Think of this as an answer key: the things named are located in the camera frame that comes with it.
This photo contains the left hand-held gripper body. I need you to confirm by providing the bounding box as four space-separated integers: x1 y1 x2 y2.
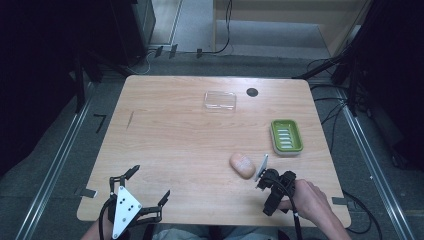
107 185 164 240

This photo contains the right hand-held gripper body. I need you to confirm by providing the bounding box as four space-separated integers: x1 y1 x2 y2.
254 153 298 217

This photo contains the pink soap bar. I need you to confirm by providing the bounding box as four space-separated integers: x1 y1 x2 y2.
228 152 257 180

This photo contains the green soap dish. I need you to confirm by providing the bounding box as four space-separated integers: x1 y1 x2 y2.
269 118 305 158

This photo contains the person's left hand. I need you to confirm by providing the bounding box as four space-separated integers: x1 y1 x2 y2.
98 213 115 240

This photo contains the person's right hand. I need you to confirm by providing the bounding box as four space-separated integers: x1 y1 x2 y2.
278 179 335 225

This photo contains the clear plastic lid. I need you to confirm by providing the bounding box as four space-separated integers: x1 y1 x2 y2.
203 90 238 113

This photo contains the black stand leg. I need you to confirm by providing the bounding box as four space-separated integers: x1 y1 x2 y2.
293 49 354 81

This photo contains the black cabinet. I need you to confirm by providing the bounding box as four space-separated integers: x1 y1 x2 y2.
109 0 157 66

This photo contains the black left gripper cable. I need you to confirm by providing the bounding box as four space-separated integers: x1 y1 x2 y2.
98 196 117 240

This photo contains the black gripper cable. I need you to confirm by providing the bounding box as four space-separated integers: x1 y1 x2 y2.
98 196 117 240
265 177 304 240

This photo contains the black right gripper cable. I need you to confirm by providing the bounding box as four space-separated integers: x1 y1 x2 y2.
265 177 304 240

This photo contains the metal floor rail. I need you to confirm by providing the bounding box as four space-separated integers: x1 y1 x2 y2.
14 84 96 240
336 88 416 240

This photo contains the black floor cable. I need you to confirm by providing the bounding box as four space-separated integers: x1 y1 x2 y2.
342 189 384 240

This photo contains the black hanging cable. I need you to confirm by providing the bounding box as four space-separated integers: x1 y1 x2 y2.
196 0 234 59

